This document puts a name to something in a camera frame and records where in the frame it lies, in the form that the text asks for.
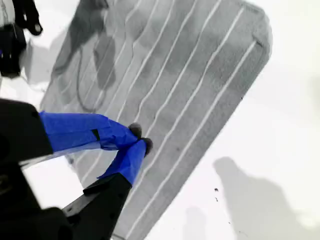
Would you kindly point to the grey white-striped towel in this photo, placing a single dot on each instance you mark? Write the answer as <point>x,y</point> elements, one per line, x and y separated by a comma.
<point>187,87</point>

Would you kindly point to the black camera box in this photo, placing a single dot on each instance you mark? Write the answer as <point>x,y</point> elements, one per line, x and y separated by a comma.
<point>11,50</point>

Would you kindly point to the black camera stalk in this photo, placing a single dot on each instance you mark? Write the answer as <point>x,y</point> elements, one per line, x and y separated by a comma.
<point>28,17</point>

